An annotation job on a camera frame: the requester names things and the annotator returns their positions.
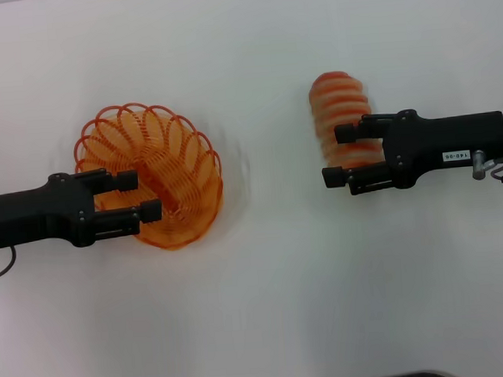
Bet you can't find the right gripper cable with plug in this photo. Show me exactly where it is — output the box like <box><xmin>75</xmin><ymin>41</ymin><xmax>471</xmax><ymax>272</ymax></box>
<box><xmin>470</xmin><ymin>148</ymin><xmax>503</xmax><ymax>189</ymax></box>

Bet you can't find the orange woven wire basket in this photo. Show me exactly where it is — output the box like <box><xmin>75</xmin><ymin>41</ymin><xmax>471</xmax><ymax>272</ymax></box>
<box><xmin>71</xmin><ymin>96</ymin><xmax>229</xmax><ymax>257</ymax></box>

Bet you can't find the orange striped bread loaf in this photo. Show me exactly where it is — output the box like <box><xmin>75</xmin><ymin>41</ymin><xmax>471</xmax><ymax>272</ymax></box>
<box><xmin>307</xmin><ymin>66</ymin><xmax>388</xmax><ymax>173</ymax></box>

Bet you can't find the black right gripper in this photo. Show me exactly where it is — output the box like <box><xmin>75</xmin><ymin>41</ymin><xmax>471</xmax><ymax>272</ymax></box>
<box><xmin>317</xmin><ymin>102</ymin><xmax>503</xmax><ymax>199</ymax></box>

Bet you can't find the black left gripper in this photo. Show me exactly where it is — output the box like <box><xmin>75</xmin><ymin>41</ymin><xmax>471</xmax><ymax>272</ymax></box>
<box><xmin>0</xmin><ymin>164</ymin><xmax>165</xmax><ymax>255</ymax></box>

